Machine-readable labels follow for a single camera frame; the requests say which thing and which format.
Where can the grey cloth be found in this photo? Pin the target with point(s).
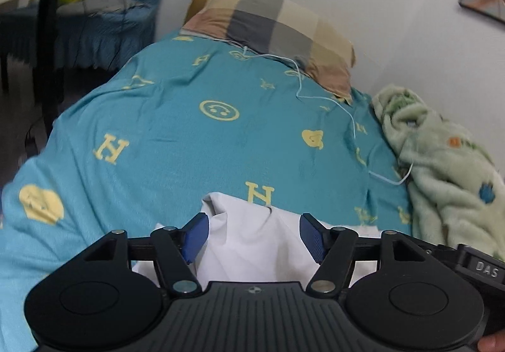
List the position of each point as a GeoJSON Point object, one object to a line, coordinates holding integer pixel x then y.
{"type": "Point", "coordinates": [102, 4]}

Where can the teal printed bed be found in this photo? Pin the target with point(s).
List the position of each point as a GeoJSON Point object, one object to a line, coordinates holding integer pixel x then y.
{"type": "Point", "coordinates": [177, 139]}

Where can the pale green fleece blanket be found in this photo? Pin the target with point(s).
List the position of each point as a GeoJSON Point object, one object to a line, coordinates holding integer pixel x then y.
{"type": "Point", "coordinates": [442, 162]}

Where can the blue covered chair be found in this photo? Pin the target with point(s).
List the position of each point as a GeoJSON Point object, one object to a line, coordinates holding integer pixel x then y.
{"type": "Point", "coordinates": [106, 28]}

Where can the mustard yellow pillow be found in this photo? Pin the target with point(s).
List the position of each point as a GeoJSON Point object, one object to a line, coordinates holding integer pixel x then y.
{"type": "Point", "coordinates": [199, 0]}

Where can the checked pillow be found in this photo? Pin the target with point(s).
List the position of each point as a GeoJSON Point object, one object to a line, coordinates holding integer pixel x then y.
{"type": "Point", "coordinates": [276, 20]}

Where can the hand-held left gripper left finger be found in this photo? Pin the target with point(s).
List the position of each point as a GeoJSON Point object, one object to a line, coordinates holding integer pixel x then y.
{"type": "Point", "coordinates": [195, 237]}

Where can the white printed t-shirt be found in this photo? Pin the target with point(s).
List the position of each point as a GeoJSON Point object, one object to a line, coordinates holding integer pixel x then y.
{"type": "Point", "coordinates": [252, 241]}

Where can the person's right hand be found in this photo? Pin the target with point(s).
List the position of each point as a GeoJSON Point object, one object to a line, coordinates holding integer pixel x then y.
{"type": "Point", "coordinates": [493, 344]}

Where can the wooden table with black legs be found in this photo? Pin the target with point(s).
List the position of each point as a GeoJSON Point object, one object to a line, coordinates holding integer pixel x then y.
{"type": "Point", "coordinates": [49, 40]}

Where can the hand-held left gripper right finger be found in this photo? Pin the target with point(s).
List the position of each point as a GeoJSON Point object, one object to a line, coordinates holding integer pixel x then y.
{"type": "Point", "coordinates": [313, 237]}

